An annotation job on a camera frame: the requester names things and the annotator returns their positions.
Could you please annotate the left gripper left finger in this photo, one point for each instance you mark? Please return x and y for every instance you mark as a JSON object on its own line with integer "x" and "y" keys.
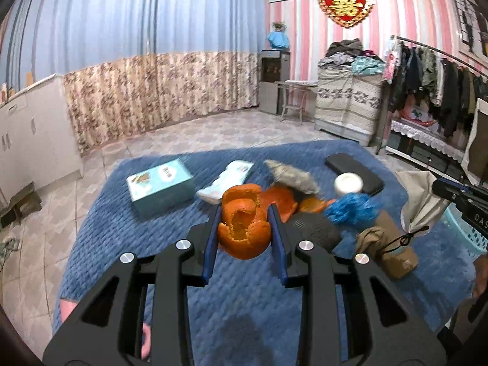
{"x": 139, "y": 301}

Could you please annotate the large orange peel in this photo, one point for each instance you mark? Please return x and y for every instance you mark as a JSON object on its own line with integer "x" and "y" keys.
{"x": 244, "y": 231}

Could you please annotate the blue plastic wrapper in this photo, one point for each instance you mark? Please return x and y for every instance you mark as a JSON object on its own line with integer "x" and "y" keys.
{"x": 353, "y": 209}

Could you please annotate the brown paper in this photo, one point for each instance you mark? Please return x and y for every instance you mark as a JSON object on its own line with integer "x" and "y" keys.
{"x": 371, "y": 241}

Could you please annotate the chair with beige cover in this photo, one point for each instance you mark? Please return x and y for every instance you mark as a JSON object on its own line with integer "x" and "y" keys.
{"x": 474, "y": 163}

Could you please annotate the light blue plastic basket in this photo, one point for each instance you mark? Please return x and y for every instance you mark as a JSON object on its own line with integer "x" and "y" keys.
{"x": 474, "y": 241}

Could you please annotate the low shelf with lace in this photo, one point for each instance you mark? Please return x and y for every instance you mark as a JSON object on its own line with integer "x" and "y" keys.
{"x": 425, "y": 149}

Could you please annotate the teal tissue box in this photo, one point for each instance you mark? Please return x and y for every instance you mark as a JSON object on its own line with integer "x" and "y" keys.
{"x": 162, "y": 188}

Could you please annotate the brown phone case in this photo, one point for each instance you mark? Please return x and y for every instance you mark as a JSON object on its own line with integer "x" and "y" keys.
{"x": 396, "y": 259}

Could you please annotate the black phone case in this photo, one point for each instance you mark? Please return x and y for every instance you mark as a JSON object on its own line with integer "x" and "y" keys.
{"x": 342, "y": 163}

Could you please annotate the white tissue pack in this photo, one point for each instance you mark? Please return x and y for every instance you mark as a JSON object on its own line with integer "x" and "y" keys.
{"x": 234, "y": 174}

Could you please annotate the white round tin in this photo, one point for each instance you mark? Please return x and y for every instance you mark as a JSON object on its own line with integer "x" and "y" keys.
{"x": 348, "y": 183}

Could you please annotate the clothes rack with garments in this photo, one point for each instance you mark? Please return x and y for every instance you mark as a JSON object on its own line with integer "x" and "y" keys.
{"x": 430, "y": 88}

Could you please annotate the crumpled grey snack bag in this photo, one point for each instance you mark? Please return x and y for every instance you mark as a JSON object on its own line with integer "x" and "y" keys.
{"x": 292, "y": 177}

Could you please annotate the blue quilted blanket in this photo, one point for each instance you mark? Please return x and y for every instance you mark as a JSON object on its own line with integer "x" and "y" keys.
{"x": 267, "y": 256}

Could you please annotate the cloth covered cabinet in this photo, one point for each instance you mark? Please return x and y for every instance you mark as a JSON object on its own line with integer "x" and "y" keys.
{"x": 348, "y": 105}

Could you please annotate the white cabinet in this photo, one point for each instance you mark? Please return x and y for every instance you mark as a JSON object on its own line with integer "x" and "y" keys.
{"x": 37, "y": 138}

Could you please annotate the pile of folded clothes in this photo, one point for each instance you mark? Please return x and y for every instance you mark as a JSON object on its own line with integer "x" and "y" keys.
{"x": 350, "y": 54}

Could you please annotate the small folding table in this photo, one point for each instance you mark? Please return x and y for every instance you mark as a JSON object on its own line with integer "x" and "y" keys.
{"x": 295, "y": 94}

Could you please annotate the grey water dispenser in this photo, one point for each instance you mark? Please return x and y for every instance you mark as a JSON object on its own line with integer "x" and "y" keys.
{"x": 274, "y": 69}

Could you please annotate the blue floral curtain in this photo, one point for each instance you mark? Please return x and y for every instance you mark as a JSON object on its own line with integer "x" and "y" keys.
{"x": 130, "y": 66}

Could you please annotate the blue potted plant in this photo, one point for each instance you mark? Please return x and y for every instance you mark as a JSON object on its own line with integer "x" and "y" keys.
{"x": 277, "y": 38}

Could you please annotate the framed wall picture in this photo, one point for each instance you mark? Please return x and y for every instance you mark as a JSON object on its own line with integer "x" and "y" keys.
{"x": 472, "y": 28}

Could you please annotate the red heart wall decoration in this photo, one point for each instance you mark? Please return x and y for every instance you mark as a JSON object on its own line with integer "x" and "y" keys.
{"x": 347, "y": 13}

